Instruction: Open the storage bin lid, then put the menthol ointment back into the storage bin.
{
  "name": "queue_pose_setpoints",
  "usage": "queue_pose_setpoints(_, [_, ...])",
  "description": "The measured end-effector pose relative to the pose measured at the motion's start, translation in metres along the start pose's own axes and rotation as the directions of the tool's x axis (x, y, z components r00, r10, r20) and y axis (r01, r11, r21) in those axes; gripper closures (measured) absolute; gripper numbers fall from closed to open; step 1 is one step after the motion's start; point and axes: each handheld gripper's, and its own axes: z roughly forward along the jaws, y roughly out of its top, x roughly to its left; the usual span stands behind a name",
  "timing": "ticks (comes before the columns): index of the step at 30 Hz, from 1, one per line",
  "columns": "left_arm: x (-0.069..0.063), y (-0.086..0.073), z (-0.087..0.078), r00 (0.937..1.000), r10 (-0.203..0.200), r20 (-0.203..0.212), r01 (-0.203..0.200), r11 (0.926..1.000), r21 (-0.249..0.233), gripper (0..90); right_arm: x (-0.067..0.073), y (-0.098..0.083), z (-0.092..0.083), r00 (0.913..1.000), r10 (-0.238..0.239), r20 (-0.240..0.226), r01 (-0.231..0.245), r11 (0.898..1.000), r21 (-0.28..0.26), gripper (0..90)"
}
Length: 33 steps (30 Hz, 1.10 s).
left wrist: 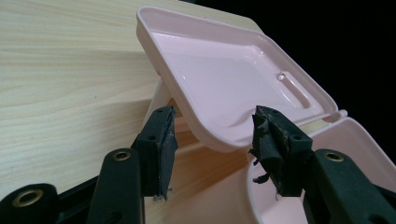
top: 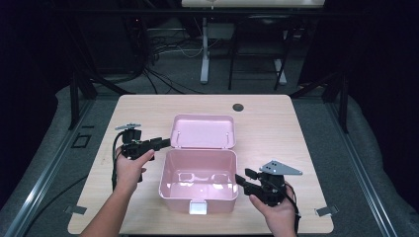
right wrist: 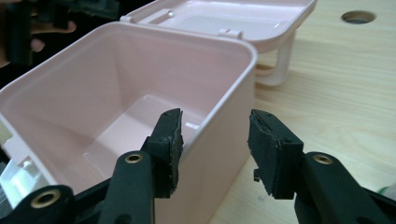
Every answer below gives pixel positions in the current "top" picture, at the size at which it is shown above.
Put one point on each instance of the grey control box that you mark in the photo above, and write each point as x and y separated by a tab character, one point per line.
220	31

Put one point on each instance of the grey tape strip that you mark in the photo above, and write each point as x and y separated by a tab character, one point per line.
326	211
77	209

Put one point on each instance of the dark equipment tower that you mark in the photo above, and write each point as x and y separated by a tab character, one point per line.
138	42

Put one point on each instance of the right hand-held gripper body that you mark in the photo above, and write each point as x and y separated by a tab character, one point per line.
273	189

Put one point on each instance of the aluminium rail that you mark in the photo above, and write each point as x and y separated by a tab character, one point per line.
362	174
49	171

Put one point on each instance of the person's left hand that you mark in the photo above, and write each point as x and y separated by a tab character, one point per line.
130	173

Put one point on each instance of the black chair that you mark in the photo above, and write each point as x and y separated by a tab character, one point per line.
260	46

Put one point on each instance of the white desk with legs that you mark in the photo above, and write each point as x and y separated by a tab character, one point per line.
205	65

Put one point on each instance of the person's right hand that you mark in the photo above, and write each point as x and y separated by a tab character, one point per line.
280	219

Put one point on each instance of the black metal frame stand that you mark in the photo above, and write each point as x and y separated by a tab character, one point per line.
74	108
344	112

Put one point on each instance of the dark round table grommet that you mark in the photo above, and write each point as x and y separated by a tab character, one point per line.
238	107

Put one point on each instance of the dark curtain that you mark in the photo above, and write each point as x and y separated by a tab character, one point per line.
385	82
26	82

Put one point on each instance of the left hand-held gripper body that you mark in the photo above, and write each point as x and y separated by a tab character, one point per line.
131	146

